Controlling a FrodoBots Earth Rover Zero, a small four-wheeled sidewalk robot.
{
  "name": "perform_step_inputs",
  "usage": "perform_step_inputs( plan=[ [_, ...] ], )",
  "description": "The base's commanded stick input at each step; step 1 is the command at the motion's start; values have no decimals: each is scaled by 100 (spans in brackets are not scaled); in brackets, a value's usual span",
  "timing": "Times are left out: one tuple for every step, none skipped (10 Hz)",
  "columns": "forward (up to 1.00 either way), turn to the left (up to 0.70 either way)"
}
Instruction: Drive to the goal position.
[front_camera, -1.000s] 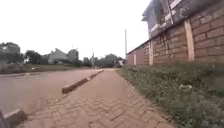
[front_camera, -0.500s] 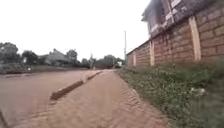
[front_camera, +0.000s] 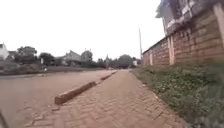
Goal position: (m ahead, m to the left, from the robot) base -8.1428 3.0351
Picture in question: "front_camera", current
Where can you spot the row of distant trees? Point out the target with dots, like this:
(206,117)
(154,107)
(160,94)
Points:
(125,61)

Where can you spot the thin utility pole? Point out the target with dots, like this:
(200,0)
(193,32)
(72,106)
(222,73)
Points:
(140,46)

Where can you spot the red brick path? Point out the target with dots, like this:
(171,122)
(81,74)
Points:
(115,103)

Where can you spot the grey gabled building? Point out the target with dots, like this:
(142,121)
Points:
(71,56)

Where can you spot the concrete kerb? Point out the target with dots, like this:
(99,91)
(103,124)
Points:
(71,93)

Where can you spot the weedy grass verge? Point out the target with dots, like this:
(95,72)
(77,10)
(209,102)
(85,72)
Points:
(186,90)

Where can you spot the low overgrown bank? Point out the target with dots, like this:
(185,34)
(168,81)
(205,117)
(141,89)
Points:
(23,69)

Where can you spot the white building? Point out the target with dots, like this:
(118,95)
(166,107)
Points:
(3,52)

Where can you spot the multi-storey building behind wall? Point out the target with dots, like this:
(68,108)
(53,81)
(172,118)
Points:
(170,15)

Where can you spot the brown brick boundary wall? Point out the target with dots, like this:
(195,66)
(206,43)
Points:
(196,40)

